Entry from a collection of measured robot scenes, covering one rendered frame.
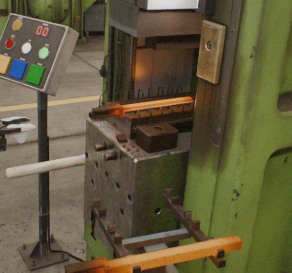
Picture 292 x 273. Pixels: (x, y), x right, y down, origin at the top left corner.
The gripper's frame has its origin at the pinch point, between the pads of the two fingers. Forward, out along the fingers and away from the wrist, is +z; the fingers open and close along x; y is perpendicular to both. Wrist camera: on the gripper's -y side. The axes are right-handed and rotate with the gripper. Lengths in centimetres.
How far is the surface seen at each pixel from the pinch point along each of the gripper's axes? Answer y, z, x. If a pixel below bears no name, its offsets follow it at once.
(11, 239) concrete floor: 100, 14, -77
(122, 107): -1.4, 32.1, 2.3
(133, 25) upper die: -30.5, 32.9, 5.3
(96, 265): 6, -7, 66
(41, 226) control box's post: 82, 23, -57
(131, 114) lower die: 0.7, 34.6, 4.5
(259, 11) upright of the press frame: -42, 48, 45
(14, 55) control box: -5, 13, -59
